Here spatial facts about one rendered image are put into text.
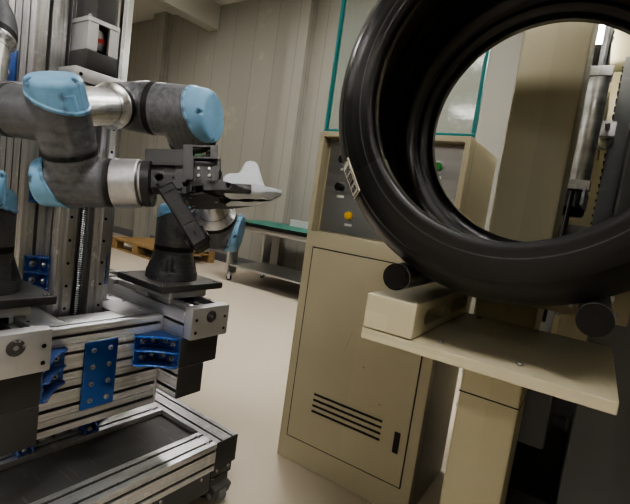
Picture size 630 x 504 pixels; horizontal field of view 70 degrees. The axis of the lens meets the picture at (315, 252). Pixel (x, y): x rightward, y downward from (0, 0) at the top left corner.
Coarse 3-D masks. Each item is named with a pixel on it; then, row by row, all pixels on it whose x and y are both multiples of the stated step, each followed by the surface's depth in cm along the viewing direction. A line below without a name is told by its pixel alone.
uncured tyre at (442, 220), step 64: (384, 0) 69; (448, 0) 82; (512, 0) 85; (576, 0) 80; (384, 64) 70; (448, 64) 92; (384, 128) 92; (384, 192) 69; (448, 256) 64; (512, 256) 59; (576, 256) 56
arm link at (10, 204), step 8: (8, 192) 94; (8, 200) 94; (16, 200) 97; (0, 208) 93; (8, 208) 94; (16, 208) 97; (0, 216) 93; (8, 216) 95; (16, 216) 98; (0, 224) 93; (8, 224) 95; (0, 232) 93; (8, 232) 95; (0, 240) 94; (8, 240) 96
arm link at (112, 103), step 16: (0, 80) 67; (96, 96) 84; (112, 96) 89; (128, 96) 92; (96, 112) 84; (112, 112) 89; (128, 112) 93; (0, 128) 62; (112, 128) 95; (128, 128) 98
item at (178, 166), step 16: (144, 160) 69; (160, 160) 69; (176, 160) 69; (192, 160) 68; (208, 160) 70; (144, 176) 66; (160, 176) 71; (176, 176) 69; (192, 176) 67; (208, 176) 68; (144, 192) 67; (192, 192) 67; (208, 208) 73
